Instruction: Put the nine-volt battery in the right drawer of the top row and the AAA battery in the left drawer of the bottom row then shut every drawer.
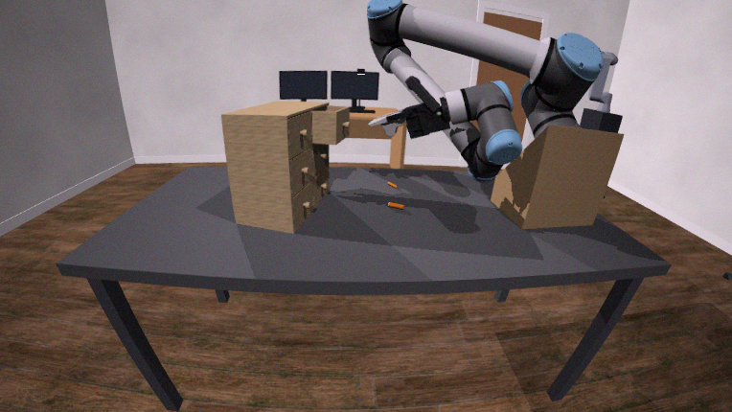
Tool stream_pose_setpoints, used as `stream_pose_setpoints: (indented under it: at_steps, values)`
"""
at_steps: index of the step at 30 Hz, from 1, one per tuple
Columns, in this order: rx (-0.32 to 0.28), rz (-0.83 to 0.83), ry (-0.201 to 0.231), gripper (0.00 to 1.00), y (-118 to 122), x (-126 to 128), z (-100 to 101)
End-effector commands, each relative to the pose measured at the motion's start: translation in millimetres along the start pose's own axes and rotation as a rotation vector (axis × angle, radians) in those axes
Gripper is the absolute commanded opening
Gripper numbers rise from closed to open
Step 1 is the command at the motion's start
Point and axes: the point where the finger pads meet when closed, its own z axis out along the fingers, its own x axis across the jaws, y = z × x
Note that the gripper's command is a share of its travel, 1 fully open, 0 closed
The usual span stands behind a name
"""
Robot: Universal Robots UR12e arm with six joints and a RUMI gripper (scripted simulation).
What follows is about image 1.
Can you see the wooden chest of drawers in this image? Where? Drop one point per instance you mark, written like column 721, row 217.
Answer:
column 258, row 163

